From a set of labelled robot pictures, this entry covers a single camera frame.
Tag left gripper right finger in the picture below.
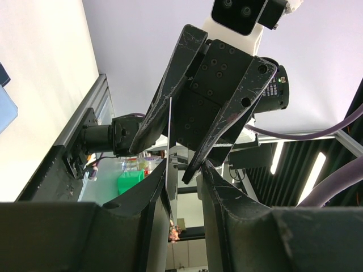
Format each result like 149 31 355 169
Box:
201 163 272 271

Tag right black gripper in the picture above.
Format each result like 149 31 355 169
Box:
129 24 277 184

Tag aluminium front rail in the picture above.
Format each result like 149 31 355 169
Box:
53 74 115 146

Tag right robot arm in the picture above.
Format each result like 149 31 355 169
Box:
82 24 289 182

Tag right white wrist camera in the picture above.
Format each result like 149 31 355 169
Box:
202 0 303 56

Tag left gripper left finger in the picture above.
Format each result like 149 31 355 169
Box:
102 160 170 271

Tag green plastic box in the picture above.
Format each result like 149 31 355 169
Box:
117 170 145 195

